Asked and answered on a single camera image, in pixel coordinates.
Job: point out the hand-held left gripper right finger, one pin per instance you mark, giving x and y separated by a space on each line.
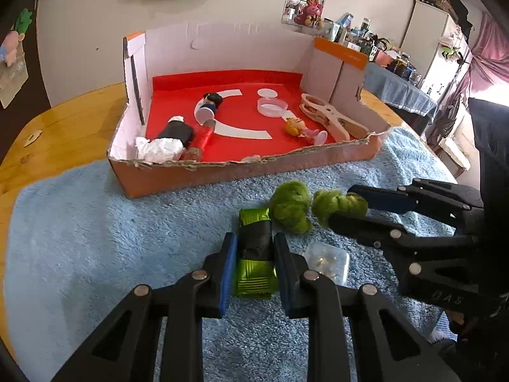
284 274

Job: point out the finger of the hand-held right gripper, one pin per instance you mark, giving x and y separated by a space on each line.
358 227
381 199

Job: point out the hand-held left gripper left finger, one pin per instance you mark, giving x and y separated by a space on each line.
228 270

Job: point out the green metallic toy car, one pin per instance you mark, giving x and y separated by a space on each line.
254 282

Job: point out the green yarn ball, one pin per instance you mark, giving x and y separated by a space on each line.
290 207
338 205

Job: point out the orange cardboard box red floor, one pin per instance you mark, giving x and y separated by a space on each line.
238 175

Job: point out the blond-haired small doll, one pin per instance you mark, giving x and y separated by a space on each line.
296 127

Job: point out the brown spool of red thread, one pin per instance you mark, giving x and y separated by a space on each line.
202 137

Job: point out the round clear plastic container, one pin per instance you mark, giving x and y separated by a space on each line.
272 107

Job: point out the round clear plastic lid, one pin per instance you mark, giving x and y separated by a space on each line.
267 92

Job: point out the dark-haired small figurine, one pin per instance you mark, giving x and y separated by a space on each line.
210 103

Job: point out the square clear plastic container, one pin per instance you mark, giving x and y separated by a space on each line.
326 260

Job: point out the wooden clip tongs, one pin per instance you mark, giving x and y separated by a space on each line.
338 117

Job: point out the table with blue cloth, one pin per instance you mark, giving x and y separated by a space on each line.
401 91

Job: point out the light blue fluffy towel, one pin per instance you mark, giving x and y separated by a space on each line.
99 246

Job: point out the black white cloth bundle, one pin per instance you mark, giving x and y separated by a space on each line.
159 151

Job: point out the row of assorted bottles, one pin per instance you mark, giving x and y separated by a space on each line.
370 43

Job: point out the white refrigerator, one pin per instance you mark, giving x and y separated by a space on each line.
429 36

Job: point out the pink curtain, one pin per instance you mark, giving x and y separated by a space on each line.
487 59

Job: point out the pink dragon plush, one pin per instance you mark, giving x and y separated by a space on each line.
309 12

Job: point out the dark woven basket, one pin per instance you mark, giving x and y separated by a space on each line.
445 0

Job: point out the small beige card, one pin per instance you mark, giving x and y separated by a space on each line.
33 137

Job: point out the dark brown door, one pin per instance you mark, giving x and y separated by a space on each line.
37 79

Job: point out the pink plush toy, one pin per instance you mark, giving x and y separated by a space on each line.
10 47

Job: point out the green plush toy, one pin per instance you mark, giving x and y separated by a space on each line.
24 20

